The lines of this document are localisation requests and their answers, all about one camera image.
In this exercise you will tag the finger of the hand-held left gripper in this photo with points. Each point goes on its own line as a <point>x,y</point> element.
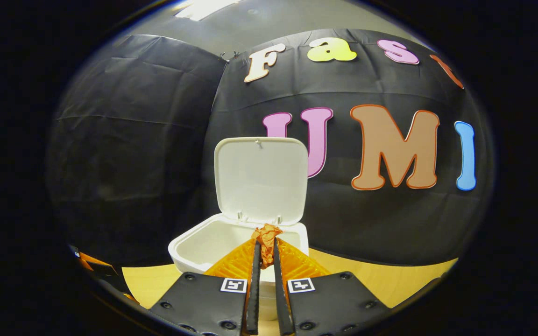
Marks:
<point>117,284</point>
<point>96,263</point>

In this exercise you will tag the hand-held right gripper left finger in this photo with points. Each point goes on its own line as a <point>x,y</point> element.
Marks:
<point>255,289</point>

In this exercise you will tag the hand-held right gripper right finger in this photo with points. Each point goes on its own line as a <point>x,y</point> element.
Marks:
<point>279,294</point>

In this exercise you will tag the orange paper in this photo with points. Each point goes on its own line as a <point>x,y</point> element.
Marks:
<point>266,242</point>

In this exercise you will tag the white desktop garbage bin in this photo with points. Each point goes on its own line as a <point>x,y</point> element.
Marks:
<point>259,177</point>

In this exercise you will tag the wooden desktop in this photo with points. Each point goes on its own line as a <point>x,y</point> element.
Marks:
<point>367,284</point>

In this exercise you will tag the black backdrop cloth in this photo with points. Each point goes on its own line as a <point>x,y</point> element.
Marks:
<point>133,154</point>

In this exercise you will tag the ceiling light panel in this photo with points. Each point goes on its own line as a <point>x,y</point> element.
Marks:
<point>199,8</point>

